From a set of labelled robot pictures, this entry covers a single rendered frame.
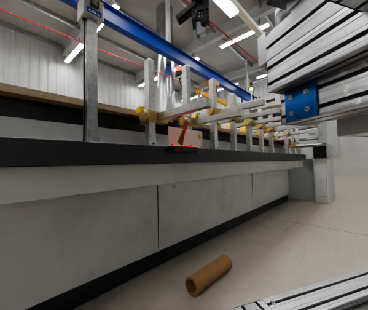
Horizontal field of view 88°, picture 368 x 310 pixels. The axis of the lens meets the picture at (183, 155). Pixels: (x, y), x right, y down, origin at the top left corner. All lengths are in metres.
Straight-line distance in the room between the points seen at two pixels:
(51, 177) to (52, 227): 0.29
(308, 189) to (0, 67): 8.52
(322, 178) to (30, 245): 3.22
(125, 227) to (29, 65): 7.80
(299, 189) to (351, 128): 2.97
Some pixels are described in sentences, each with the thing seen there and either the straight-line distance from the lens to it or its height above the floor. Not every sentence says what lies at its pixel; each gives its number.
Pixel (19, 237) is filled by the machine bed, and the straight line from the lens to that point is 0.95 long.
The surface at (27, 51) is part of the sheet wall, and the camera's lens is 8.71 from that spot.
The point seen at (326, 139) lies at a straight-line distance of 3.32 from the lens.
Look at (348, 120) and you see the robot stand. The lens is 0.62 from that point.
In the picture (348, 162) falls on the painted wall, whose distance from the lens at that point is 9.63.
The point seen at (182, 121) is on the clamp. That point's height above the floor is 0.84.
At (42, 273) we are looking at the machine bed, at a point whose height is 0.21.
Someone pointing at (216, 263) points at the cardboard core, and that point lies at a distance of 1.18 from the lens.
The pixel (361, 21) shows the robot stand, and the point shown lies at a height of 0.86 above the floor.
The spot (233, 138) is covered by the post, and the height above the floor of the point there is 0.79.
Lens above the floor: 0.62
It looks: 2 degrees up
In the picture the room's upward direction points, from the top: 1 degrees counter-clockwise
